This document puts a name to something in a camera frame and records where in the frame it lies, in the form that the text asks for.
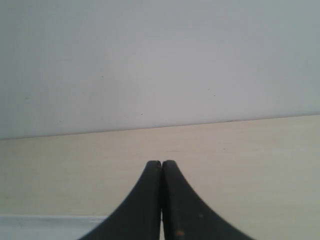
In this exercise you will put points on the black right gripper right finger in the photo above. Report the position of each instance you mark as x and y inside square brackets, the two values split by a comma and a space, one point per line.
[186, 216]

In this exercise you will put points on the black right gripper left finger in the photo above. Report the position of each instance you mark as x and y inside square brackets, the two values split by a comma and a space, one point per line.
[138, 216]

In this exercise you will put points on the white rectangular plastic tray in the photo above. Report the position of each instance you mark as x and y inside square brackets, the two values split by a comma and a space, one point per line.
[47, 227]

